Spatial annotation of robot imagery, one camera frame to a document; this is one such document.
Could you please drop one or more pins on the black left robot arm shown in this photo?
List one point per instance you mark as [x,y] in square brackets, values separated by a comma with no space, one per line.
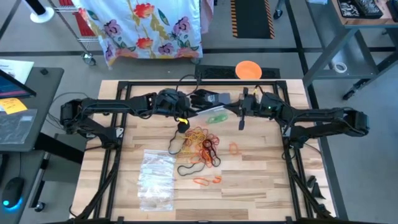
[109,104]

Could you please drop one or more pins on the pile of clear plastic bags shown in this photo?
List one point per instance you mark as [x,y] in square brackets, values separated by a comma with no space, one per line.
[155,180]

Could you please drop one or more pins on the black work glove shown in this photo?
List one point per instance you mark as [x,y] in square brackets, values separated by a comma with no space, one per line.
[203,92]
[211,102]

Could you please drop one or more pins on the green rubber band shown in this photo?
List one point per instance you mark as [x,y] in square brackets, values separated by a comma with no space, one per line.
[223,116]
[213,120]
[217,119]

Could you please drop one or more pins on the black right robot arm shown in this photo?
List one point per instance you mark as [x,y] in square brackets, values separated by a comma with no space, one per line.
[311,113]

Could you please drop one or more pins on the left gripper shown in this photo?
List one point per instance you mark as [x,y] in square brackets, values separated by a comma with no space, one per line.
[172,104]

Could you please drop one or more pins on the floral print cloth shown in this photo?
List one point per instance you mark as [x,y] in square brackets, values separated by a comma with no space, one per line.
[140,25]

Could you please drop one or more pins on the black plastic wedge piece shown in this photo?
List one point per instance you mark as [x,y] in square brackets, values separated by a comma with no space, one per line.
[311,182]
[323,211]
[317,193]

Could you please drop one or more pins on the white tape roll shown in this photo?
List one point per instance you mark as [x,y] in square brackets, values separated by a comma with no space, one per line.
[335,68]

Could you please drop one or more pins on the yellow sticky note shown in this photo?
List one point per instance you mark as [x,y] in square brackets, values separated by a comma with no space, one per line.
[12,105]

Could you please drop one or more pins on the black round desk knob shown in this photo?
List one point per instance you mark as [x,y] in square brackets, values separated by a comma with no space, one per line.
[44,71]

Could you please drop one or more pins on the black hazard-striped floor mat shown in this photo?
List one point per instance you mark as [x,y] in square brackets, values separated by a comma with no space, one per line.
[252,18]

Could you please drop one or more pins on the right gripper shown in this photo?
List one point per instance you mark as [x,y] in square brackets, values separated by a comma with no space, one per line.
[253,104]

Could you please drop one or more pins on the pile of coloured rubber bands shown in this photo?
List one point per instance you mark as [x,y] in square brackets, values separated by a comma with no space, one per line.
[189,137]

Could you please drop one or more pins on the black pole white base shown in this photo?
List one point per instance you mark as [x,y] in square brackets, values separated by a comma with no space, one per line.
[42,17]

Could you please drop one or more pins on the black aluminium table frame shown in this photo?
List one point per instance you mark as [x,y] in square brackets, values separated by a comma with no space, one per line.
[202,83]

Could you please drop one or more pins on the clear plastic zip bag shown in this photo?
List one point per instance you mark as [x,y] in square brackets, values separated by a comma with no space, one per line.
[202,119]

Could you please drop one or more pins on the wood-topped grey workbench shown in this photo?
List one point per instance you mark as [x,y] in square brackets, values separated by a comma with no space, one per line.
[363,21]

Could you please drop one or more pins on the black grate floor mat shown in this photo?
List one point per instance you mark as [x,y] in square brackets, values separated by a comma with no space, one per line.
[217,73]

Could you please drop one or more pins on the black computer monitor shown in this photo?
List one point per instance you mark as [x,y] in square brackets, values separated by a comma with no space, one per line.
[12,88]

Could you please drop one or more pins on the black parts tray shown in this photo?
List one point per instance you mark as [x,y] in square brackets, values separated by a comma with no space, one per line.
[348,8]
[370,8]

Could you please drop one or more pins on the pink cloth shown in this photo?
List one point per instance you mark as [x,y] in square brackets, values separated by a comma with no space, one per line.
[206,12]

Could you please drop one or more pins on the black computer mouse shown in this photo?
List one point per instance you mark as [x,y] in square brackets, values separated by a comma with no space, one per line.
[12,189]

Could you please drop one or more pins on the black office desk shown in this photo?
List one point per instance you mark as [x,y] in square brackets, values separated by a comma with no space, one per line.
[46,93]

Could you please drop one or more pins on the white paper sheet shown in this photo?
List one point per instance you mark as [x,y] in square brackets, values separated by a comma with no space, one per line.
[18,67]

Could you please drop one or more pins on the orange disc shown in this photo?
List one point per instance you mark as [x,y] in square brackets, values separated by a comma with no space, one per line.
[248,70]

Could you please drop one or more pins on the grey plastic sleeve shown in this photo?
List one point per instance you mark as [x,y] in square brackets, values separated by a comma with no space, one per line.
[15,127]

